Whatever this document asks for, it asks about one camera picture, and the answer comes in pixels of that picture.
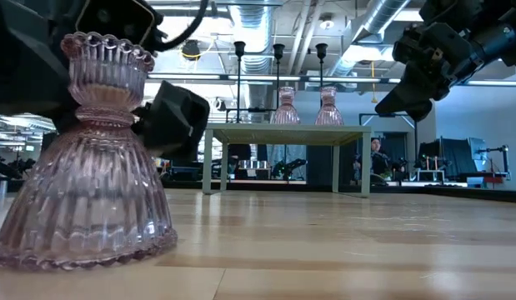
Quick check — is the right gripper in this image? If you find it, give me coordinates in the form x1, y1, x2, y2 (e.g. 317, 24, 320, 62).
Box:
374, 22, 486, 123

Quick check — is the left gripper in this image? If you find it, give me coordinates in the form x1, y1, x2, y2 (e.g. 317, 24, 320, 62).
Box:
0, 0, 82, 134

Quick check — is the pink ribbed glass candle holder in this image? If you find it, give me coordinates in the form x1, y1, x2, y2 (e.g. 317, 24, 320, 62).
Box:
270, 86, 301, 125
314, 85, 345, 126
0, 32, 178, 272

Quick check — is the black metal candlestick holder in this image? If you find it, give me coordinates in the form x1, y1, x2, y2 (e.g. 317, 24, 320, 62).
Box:
233, 40, 247, 124
272, 42, 286, 91
315, 42, 328, 89

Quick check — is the ceiling light strip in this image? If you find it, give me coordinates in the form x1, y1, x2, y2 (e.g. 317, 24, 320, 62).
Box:
228, 74, 303, 83
465, 79, 516, 88
308, 77, 382, 83
148, 73, 222, 81

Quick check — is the background robot workstation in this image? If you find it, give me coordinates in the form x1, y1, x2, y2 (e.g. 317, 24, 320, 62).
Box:
415, 136, 513, 189

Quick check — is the person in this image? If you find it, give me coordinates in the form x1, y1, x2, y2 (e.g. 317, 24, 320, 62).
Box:
352, 137, 404, 188

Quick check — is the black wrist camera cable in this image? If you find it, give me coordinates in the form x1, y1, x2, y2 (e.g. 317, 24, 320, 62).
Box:
155, 0, 211, 53

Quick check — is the silver ventilation duct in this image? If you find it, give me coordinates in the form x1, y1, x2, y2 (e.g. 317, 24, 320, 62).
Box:
230, 0, 279, 110
328, 0, 413, 78

